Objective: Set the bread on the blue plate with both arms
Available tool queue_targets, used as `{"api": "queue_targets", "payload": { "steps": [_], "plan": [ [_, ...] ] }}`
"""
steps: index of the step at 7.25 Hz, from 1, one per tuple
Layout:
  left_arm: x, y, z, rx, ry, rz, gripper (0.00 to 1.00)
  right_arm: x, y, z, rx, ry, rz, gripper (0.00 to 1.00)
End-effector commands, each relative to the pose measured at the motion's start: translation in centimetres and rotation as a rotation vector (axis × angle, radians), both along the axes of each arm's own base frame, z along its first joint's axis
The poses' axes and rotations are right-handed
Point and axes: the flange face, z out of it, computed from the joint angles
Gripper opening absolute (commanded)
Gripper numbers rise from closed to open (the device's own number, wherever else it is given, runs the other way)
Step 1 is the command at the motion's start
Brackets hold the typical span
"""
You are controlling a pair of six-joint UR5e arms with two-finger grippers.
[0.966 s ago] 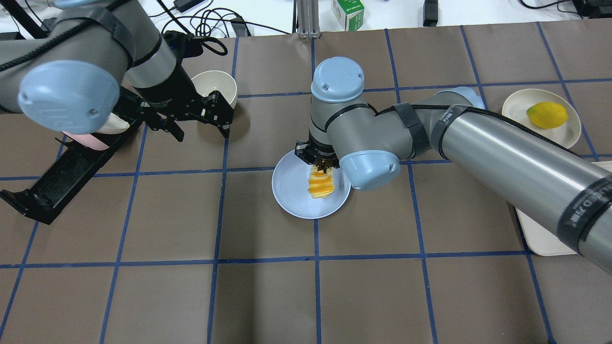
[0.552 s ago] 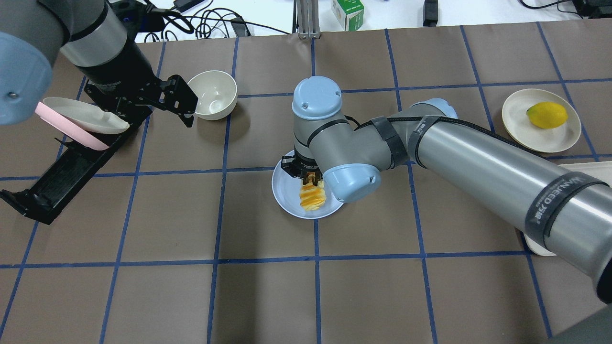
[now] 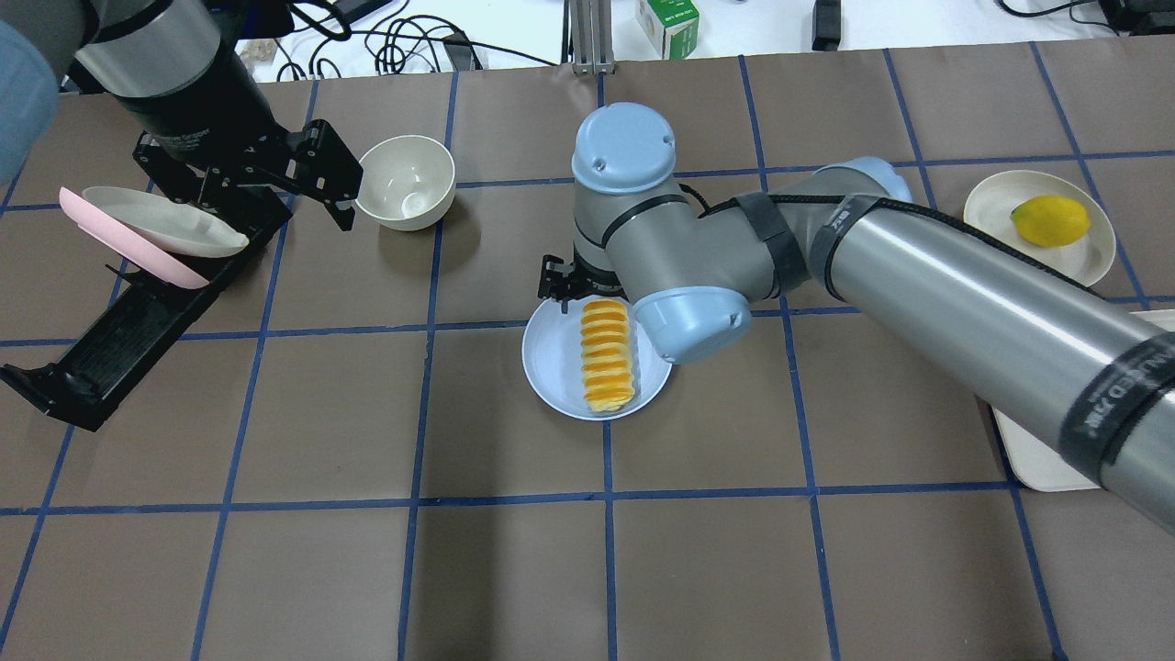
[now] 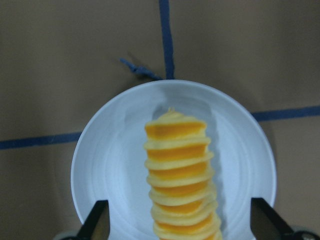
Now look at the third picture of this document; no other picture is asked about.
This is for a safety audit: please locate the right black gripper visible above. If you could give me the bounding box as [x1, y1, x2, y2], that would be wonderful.
[538, 254, 627, 304]

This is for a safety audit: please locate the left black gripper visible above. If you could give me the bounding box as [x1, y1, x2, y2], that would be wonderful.
[130, 65, 364, 231]

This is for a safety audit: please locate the blue plate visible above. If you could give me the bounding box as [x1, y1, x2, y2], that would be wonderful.
[521, 297, 671, 420]

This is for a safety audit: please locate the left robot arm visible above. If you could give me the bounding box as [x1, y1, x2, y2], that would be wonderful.
[1, 1, 364, 230]

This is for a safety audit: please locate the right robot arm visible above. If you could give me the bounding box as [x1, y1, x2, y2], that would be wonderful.
[538, 102, 1174, 531]

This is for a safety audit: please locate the cream plate in rack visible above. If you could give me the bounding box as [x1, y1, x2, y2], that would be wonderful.
[83, 186, 251, 259]

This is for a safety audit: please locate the pink plate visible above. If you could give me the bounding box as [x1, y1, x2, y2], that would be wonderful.
[59, 187, 210, 290]

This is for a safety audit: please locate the black plate rack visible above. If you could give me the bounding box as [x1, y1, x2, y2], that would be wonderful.
[1, 189, 291, 431]

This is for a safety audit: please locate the white plate under lemon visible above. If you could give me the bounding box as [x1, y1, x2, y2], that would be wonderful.
[964, 169, 1116, 286]

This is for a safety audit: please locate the cream bowl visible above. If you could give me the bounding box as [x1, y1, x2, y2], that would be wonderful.
[356, 135, 456, 231]

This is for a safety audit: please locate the green white box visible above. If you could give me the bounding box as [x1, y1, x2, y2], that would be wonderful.
[635, 1, 700, 62]

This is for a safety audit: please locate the black power adapter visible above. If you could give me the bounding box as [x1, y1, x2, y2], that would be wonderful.
[811, 0, 842, 50]

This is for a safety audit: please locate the yellow lemon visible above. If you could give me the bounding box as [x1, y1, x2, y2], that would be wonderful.
[1011, 194, 1092, 248]

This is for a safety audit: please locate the white rectangular tray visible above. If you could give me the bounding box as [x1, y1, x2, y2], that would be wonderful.
[987, 309, 1175, 494]

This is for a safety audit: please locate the aluminium frame post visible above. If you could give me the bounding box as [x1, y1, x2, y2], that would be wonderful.
[564, 1, 616, 76]

